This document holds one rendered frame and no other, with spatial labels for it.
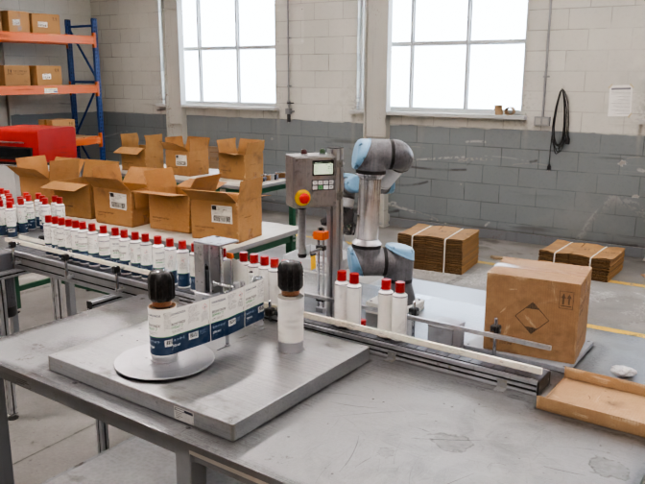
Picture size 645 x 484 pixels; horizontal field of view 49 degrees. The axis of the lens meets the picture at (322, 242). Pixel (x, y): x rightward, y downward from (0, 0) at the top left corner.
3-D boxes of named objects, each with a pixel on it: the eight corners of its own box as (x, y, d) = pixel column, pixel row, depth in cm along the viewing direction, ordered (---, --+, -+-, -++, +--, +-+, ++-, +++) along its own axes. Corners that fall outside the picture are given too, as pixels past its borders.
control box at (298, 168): (285, 205, 266) (285, 153, 262) (328, 202, 272) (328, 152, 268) (293, 208, 257) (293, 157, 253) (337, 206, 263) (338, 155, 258)
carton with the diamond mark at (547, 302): (482, 348, 243) (487, 272, 237) (500, 326, 264) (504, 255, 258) (574, 365, 230) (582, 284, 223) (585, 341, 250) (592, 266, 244)
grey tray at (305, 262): (283, 265, 313) (283, 254, 312) (310, 254, 329) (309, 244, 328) (334, 275, 298) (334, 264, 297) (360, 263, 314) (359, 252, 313)
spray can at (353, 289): (343, 329, 252) (344, 274, 248) (351, 325, 257) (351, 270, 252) (355, 332, 250) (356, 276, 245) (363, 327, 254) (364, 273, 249)
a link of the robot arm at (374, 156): (387, 279, 279) (396, 139, 267) (349, 279, 277) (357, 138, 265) (380, 272, 291) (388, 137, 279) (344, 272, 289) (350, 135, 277)
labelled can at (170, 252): (162, 284, 305) (160, 238, 300) (172, 282, 309) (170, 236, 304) (171, 287, 302) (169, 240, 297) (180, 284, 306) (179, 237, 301)
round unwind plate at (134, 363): (93, 366, 220) (92, 363, 219) (168, 337, 244) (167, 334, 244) (161, 392, 202) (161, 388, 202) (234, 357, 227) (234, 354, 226)
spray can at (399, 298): (388, 340, 242) (389, 282, 237) (395, 335, 246) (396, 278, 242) (401, 344, 239) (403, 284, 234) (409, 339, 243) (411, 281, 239)
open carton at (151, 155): (112, 171, 740) (109, 134, 731) (147, 165, 783) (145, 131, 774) (138, 173, 722) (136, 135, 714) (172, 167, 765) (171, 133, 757)
